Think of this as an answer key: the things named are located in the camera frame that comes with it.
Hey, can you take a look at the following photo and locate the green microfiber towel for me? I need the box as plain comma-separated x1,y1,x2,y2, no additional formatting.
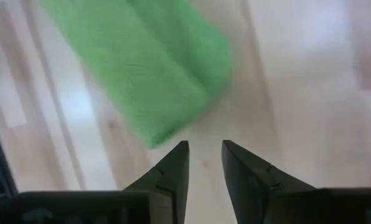
38,0,233,150

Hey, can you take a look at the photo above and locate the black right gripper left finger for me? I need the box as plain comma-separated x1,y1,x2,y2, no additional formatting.
122,140,190,224

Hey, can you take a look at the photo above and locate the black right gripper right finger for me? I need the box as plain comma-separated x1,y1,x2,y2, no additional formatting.
221,139,317,224

